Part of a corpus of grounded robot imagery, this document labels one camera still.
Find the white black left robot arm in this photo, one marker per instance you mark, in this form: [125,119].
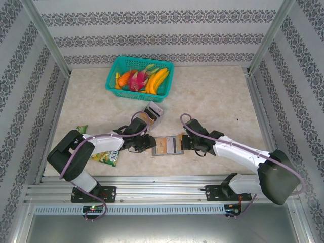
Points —
[108,144]

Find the brown print card stack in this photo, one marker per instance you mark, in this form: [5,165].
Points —
[151,122]

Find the teal plastic basket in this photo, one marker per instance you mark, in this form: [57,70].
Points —
[121,63]

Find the small green snack packet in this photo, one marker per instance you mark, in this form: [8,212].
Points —
[81,128]

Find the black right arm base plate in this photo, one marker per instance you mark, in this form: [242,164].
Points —
[211,193]

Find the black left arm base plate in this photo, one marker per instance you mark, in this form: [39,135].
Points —
[108,193]

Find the aluminium frame post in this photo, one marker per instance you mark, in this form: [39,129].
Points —
[270,38]
[48,38]

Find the yellow banana bunch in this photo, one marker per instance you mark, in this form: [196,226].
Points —
[155,82]

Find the grey metal panel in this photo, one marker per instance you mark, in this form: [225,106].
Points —
[162,227]

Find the aluminium mounting rail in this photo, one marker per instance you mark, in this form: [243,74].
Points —
[162,189]

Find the clear acrylic card holder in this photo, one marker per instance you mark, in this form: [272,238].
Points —
[158,124]

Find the aluminium side rail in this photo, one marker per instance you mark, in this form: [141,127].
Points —
[53,121]
[267,126]

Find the small yellow fruit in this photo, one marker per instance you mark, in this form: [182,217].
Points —
[117,75]

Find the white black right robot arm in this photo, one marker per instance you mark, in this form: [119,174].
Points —
[235,152]

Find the pink dragon fruit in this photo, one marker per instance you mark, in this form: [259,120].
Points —
[135,81]

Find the green yellow snack bag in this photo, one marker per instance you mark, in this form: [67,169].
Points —
[108,157]

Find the orange fruit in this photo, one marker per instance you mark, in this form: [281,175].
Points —
[124,79]

